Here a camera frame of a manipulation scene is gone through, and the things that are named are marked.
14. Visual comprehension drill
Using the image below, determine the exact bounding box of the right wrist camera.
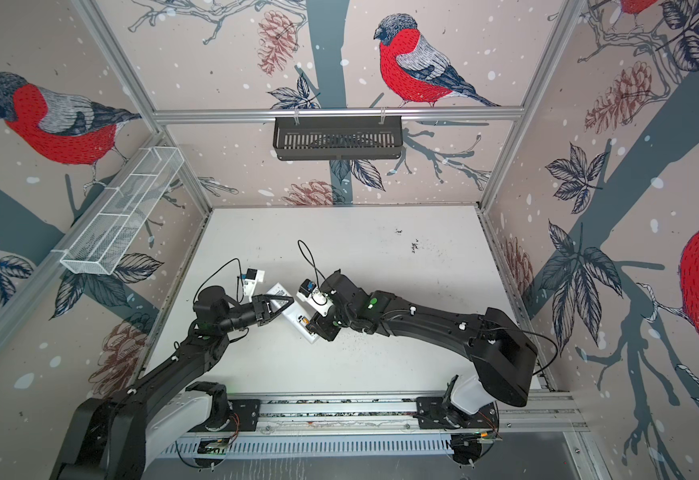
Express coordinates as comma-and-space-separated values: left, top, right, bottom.
296, 279, 333, 317

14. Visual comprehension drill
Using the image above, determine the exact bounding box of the camera cable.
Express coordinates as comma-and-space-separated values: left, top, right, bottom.
192, 257, 243, 301
296, 239, 326, 286

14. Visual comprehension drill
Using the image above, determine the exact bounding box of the white remote control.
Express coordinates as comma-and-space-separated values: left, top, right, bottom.
266, 283, 318, 344

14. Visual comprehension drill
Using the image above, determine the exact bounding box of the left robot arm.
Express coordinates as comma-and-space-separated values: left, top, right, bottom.
50, 286, 294, 479

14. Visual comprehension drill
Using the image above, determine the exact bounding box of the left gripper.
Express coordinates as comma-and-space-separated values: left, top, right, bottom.
218, 296, 293, 335

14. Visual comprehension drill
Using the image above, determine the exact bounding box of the right camera cable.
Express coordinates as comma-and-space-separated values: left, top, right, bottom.
296, 239, 326, 286

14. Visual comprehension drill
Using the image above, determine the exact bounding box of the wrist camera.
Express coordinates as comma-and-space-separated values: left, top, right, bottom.
240, 268, 265, 297
296, 279, 333, 317

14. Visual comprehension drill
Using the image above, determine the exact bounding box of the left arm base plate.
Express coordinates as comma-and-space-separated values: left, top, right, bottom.
195, 399, 261, 433

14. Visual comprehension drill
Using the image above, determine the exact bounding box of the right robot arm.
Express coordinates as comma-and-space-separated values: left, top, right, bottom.
297, 270, 539, 429

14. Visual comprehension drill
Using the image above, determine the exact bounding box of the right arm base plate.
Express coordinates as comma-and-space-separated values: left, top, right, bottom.
413, 397, 499, 431

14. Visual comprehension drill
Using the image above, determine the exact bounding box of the black wall basket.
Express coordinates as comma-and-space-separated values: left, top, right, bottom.
272, 116, 403, 161

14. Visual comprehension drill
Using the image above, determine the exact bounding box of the white mesh wall shelf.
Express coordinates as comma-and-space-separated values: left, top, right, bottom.
60, 146, 184, 275

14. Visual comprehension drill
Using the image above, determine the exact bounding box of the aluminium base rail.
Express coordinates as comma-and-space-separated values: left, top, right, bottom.
87, 391, 591, 439

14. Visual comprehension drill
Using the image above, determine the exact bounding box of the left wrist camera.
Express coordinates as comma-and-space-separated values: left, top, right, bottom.
240, 268, 265, 297

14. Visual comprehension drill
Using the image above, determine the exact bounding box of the left camera cable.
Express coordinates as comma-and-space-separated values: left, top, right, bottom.
192, 257, 243, 301

